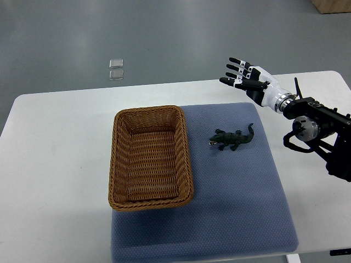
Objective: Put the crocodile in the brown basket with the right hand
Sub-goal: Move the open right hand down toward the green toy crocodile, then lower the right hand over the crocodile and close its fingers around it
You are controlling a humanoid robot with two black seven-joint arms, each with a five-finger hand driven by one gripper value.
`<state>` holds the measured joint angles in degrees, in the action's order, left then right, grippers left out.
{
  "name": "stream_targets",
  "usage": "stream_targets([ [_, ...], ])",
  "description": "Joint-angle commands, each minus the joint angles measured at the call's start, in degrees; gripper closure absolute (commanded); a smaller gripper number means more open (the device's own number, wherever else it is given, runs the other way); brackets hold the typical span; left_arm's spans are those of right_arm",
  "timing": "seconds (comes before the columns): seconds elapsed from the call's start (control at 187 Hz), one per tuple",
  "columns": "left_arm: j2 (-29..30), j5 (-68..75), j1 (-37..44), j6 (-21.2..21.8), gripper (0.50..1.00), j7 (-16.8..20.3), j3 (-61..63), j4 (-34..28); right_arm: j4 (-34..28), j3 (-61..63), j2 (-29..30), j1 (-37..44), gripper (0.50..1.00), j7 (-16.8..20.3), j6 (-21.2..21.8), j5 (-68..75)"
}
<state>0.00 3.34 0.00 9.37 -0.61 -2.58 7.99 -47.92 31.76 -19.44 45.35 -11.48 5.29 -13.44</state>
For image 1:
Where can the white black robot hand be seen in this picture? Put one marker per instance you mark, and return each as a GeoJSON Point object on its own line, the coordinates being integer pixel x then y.
{"type": "Point", "coordinates": [259, 85]}

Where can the wooden box corner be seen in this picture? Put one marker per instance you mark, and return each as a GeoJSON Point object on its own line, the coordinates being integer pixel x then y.
{"type": "Point", "coordinates": [332, 6]}

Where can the white table leg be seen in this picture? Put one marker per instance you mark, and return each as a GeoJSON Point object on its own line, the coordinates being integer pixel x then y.
{"type": "Point", "coordinates": [293, 258]}

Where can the brown wicker basket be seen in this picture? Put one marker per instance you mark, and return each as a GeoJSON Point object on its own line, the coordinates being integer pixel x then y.
{"type": "Point", "coordinates": [150, 164]}

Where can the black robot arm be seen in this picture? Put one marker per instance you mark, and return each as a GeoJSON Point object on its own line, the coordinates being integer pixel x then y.
{"type": "Point", "coordinates": [317, 128]}

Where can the black table bracket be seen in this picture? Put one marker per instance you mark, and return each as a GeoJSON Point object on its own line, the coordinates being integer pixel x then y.
{"type": "Point", "coordinates": [340, 252]}

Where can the blue grey fabric mat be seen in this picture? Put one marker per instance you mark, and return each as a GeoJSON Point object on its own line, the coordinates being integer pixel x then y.
{"type": "Point", "coordinates": [239, 207]}

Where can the dark green toy crocodile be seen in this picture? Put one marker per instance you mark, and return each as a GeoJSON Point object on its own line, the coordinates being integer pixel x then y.
{"type": "Point", "coordinates": [234, 139]}

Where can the upper clear floor plate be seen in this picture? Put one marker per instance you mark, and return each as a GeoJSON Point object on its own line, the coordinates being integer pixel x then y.
{"type": "Point", "coordinates": [116, 63]}

